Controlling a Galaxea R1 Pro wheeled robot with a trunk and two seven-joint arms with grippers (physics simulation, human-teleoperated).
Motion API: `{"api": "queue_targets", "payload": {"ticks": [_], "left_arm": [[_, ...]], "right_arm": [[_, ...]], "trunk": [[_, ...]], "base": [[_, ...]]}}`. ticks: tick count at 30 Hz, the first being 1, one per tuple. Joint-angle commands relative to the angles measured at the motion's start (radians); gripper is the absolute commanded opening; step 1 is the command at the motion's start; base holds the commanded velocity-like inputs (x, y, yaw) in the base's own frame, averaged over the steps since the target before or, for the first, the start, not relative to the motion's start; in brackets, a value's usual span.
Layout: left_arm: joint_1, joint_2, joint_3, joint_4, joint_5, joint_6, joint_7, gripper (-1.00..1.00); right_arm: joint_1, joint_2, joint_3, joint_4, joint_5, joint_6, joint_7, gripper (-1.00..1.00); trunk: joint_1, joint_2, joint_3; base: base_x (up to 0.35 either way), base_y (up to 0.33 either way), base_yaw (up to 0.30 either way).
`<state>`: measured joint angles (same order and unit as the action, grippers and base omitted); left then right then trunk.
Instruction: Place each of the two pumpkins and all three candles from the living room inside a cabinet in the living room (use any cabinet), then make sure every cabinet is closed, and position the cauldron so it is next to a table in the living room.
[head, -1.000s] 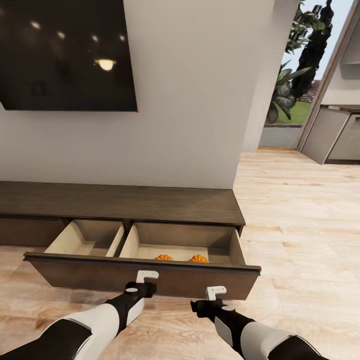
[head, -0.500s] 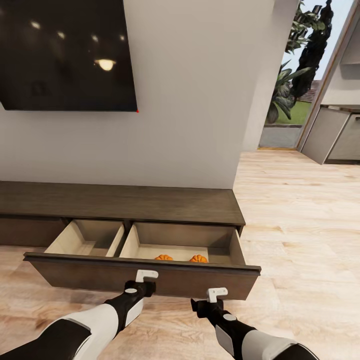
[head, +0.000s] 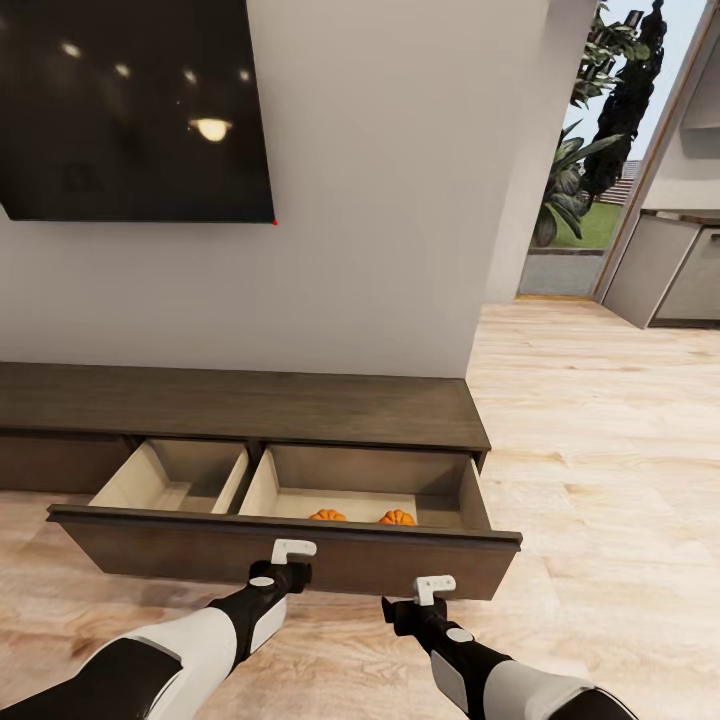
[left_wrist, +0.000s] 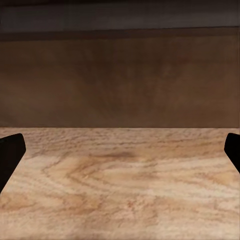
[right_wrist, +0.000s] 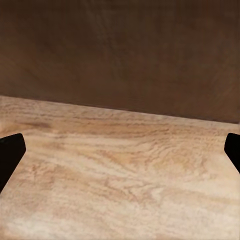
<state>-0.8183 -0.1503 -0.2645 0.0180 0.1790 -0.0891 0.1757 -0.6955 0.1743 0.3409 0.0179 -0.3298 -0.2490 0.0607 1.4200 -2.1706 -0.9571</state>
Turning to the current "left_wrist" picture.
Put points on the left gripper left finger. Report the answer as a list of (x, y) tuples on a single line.
[(12, 150)]

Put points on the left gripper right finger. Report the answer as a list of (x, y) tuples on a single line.
[(232, 149)]

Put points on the cabinet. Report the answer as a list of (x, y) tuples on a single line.
[(120, 63)]

